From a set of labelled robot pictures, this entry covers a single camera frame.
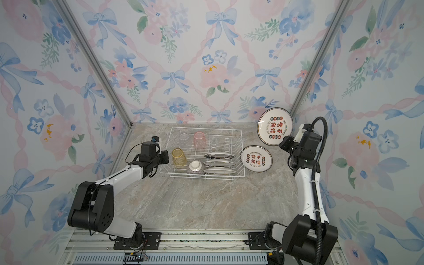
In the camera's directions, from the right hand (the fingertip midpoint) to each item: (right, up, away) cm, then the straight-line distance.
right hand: (284, 135), depth 79 cm
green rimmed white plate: (-31, -12, +21) cm, 39 cm away
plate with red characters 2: (-3, +6, +5) cm, 8 cm away
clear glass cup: (-52, 0, +21) cm, 56 cm away
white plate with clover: (-31, -15, +13) cm, 37 cm away
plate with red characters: (-7, -13, +23) cm, 28 cm away
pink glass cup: (-43, -2, +21) cm, 48 cm away
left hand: (-60, -9, +14) cm, 62 cm away
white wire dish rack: (-40, -10, +26) cm, 49 cm away
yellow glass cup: (-53, -12, +13) cm, 56 cm away
